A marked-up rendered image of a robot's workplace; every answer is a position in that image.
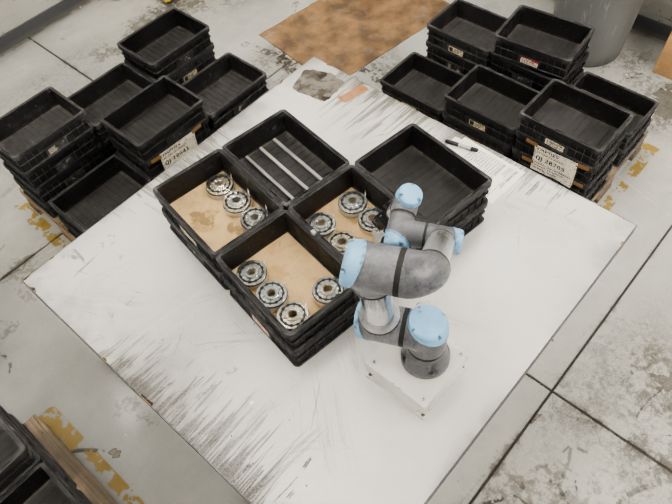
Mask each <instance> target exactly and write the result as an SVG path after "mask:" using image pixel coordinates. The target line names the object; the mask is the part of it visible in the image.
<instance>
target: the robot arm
mask: <svg viewBox="0 0 672 504"><path fill-rule="evenodd" d="M422 198H423V193H422V191H421V189H420V188H419V187H418V186H417V185H415V184H412V183H406V184H403V185H402V186H401V187H400V188H399V189H398V190H397V191H396V194H395V196H394V198H393V199H392V200H391V199H390V200H389V201H388V202H387V203H386V204H384V205H383V206H382V208H383V210H382V211H380V212H379V213H378V214H377V215H376V216H375V217H374V219H373V221H372V223H373V225H374V226H375V227H376V228H377V229H378V230H379V231H381V230H382V231H381V232H380V233H378V232H376V231H373V232H372V234H373V236H374V237H375V238H376V240H377V241H378V242H372V241H367V240H366V239H362V240H361V239H351V240H350V241H349V242H348V244H347V247H346V250H345V253H344V257H343V261H342V265H341V270H340V275H339V284H340V285H341V286H343V287H345V288H351V289H352V291H353V292H354V293H355V294H356V295H357V296H358V297H360V302H359V303H358V305H357V308H356V311H355V315H354V332H355V334H356V336H357V337H359V338H362V339H364V340H367V341H370V340H371V341H375V342H380V343H384V344H389V345H394V346H398V347H402V348H401V362H402V365H403V367H404V368H405V370H406V371H407V372H408V373H409V374H411V375H412V376H414V377H416V378H419V379H425V380H428V379H434V378H437V377H439V376H440V375H442V374H443V373H444V372H445V371H446V369H447V368H448V366H449V363H450V349H449V346H448V344H447V339H448V336H449V323H448V319H447V317H446V316H445V314H444V313H443V312H442V311H441V310H440V309H439V308H437V307H435V306H432V305H419V306H418V307H415V308H414V309H413V308H408V307H403V306H398V305H397V303H396V302H395V301H394V300H393V297H398V298H403V299H415V298H421V297H424V296H427V295H430V294H432V293H434V292H436V291H438V290H439V289H440V288H442V287H443V286H444V285H445V283H446V282H447V281H448V279H449V276H450V272H451V265H450V262H449V261H450V258H451V255H452V254H456V255H458V254H460V252H461V248H462V243H463V238H464V231H463V230H462V229H459V228H455V227H449V226H443V225H437V224H431V223H426V222H420V221H415V219H416V214H417V210H418V206H419V205H420V204H421V201H422ZM374 220H375V221H374ZM418 248H423V249H422V251H421V250H417V249H418Z"/></svg>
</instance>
